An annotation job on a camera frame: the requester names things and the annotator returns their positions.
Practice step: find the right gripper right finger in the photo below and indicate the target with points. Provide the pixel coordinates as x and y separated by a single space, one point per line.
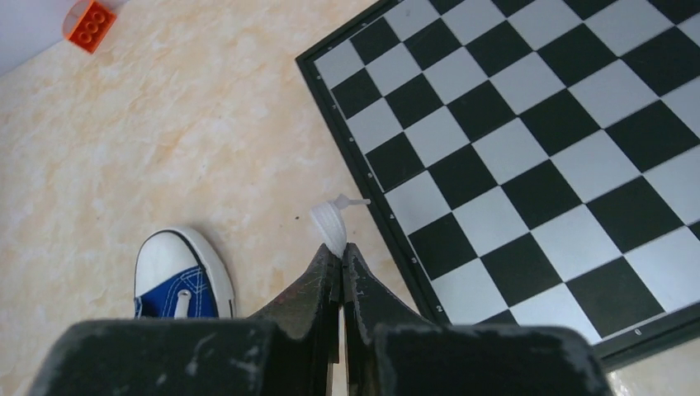
373 315

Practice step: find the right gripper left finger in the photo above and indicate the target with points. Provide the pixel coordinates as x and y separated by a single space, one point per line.
305 344

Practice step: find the white shoelace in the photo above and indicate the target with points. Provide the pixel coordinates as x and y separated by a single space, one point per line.
328 218

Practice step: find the blue canvas sneaker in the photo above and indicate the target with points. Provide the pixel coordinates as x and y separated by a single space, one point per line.
178 274

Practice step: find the black white chessboard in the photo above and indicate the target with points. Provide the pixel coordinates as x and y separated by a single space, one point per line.
529 162

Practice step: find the orange lego brick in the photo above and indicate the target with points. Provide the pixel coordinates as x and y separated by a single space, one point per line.
87 24

